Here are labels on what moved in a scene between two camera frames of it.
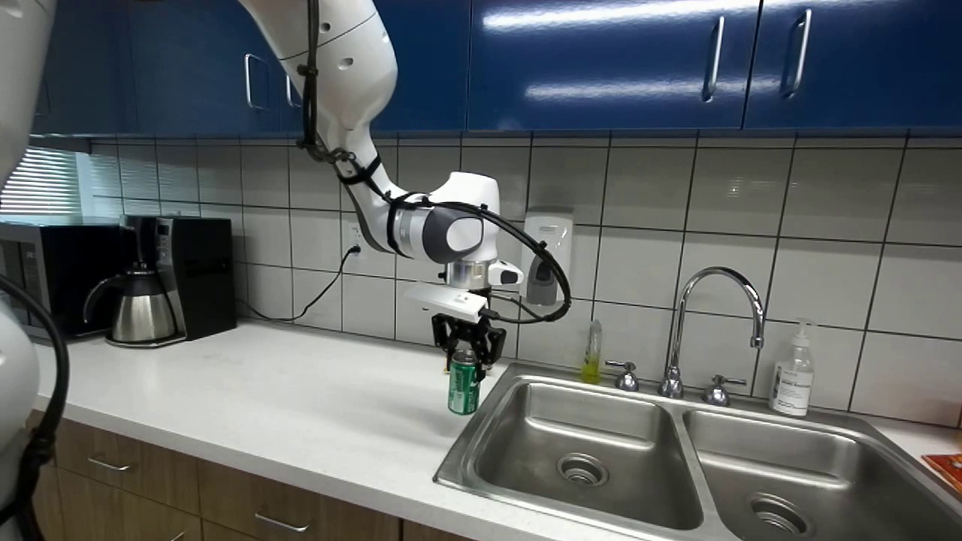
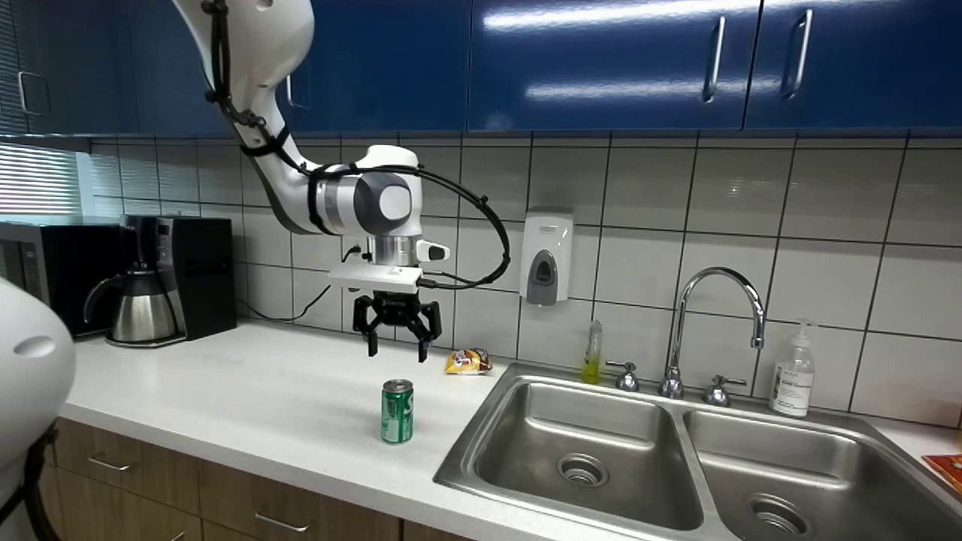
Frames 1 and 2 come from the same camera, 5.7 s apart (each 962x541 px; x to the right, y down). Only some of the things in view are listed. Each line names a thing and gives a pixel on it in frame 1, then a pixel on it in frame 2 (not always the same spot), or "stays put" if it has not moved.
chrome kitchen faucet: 671,386 stays put
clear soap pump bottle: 791,379 stays put
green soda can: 463,377 to 399,410
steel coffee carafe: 144,308 stays put
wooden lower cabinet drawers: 111,489 stays put
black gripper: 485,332 to 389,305
